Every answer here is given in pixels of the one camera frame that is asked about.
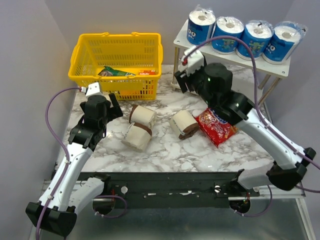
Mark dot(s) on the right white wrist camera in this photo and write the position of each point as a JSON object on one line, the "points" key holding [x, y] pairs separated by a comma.
{"points": [[194, 62]]}

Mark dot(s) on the beige brown roll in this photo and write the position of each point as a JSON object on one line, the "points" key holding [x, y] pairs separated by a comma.
{"points": [[137, 136], [184, 124], [142, 115]]}

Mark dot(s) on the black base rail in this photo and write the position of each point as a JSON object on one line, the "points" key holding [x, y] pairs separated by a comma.
{"points": [[163, 190]]}

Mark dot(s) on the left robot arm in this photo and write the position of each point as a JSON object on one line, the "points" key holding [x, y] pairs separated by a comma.
{"points": [[57, 209]]}

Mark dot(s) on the red snack bag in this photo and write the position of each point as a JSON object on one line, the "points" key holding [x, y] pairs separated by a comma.
{"points": [[214, 127]]}

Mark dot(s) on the green snack packet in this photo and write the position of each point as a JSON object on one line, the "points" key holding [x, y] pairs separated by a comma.
{"points": [[108, 71]]}

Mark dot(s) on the white two-tier shelf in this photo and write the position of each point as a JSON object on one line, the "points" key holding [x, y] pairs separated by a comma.
{"points": [[279, 71]]}

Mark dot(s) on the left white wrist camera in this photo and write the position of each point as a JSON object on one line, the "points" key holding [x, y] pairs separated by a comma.
{"points": [[93, 89]]}

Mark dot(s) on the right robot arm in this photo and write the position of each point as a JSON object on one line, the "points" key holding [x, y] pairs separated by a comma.
{"points": [[290, 160]]}

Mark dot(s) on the beige brown roll front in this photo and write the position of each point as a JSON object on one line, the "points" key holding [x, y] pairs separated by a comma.
{"points": [[137, 136]]}

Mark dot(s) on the blue roll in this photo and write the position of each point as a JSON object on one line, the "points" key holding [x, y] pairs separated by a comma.
{"points": [[287, 36], [201, 24], [257, 35], [227, 26]]}

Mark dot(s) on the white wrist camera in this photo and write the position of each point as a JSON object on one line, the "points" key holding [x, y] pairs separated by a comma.
{"points": [[93, 89], [194, 62]]}

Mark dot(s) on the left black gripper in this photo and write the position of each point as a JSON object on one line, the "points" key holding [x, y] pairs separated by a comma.
{"points": [[114, 111]]}

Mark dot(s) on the orange box in basket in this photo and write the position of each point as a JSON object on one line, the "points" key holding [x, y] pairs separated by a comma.
{"points": [[147, 72]]}

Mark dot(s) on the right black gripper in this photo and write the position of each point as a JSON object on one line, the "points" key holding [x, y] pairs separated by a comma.
{"points": [[180, 76]]}

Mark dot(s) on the yellow plastic shopping basket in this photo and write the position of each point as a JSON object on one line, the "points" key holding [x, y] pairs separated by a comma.
{"points": [[126, 52]]}

